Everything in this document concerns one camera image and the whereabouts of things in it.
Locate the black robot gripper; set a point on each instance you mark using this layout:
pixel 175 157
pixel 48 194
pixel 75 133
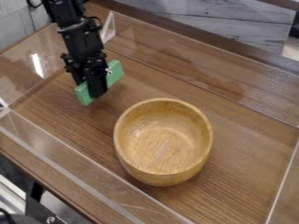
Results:
pixel 84 55

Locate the green rectangular block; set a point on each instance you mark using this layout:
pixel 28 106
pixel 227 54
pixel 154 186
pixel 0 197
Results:
pixel 115 73

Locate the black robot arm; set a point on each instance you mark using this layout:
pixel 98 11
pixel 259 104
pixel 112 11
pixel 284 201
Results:
pixel 66 10

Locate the brown wooden bowl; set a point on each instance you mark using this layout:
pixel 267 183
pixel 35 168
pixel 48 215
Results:
pixel 163 140

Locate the clear acrylic tray walls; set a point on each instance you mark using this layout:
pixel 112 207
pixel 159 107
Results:
pixel 243 87

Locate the clear acrylic corner bracket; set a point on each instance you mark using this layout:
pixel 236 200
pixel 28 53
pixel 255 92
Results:
pixel 108 31

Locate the black table leg bracket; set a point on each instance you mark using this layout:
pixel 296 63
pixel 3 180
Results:
pixel 35 209

